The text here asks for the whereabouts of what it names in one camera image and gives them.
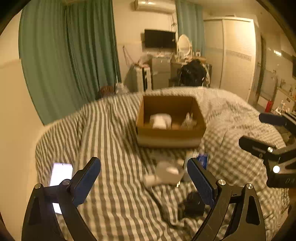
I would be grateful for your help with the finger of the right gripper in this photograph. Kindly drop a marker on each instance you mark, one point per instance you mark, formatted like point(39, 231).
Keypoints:
point(273, 119)
point(255, 147)

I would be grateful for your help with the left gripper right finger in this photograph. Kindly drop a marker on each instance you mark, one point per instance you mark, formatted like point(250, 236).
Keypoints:
point(246, 222)

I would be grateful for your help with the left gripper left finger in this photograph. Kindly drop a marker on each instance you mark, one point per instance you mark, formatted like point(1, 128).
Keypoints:
point(40, 222)

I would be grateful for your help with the blue white tissue pack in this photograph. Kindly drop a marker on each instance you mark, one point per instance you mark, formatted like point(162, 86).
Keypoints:
point(203, 160)

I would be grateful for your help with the white cosmetic tube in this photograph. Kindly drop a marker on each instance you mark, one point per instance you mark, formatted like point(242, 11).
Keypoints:
point(164, 179)

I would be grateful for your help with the red fire extinguisher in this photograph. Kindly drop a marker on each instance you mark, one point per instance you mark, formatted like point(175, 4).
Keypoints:
point(269, 106)

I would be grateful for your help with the lit white smartphone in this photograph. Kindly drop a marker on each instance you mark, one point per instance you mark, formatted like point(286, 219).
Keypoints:
point(60, 172)

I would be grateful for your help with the small black object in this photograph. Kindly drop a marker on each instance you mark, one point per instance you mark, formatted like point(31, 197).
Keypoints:
point(193, 205)

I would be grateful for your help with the white sliding wardrobe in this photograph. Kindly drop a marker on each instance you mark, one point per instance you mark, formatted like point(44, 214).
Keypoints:
point(231, 50)

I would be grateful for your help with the black clothes pile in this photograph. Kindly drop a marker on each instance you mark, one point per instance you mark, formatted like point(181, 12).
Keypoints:
point(193, 74)

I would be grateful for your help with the brown cardboard box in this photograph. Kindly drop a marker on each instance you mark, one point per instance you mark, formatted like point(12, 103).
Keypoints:
point(187, 123)

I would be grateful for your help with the white tape roll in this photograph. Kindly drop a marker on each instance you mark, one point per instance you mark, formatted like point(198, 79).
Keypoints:
point(160, 121)

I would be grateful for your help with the white oval vanity mirror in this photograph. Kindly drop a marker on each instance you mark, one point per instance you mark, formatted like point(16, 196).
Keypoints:
point(184, 47)

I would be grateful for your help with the silver mini fridge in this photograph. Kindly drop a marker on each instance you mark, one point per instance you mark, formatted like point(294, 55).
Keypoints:
point(161, 72)

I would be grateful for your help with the green right curtain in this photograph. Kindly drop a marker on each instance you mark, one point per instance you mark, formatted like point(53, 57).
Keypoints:
point(191, 23)

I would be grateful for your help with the green curtain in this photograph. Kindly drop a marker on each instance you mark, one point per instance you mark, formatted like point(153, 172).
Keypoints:
point(68, 54)
point(191, 23)

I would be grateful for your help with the white suitcase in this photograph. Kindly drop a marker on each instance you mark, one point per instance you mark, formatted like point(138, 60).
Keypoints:
point(138, 78)

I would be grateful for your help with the brown patterned basket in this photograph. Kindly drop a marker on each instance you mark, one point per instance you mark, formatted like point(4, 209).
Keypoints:
point(105, 91)

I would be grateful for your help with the clear water jug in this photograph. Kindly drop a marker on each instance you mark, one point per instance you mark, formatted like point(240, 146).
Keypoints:
point(121, 89)

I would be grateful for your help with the white air conditioner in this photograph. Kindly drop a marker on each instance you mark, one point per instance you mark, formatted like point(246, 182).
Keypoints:
point(167, 7)

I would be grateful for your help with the green left curtain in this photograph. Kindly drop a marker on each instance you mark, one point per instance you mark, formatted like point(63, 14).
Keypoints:
point(68, 54)

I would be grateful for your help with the black wall television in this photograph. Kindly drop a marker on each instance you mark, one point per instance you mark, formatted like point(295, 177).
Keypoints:
point(159, 39)

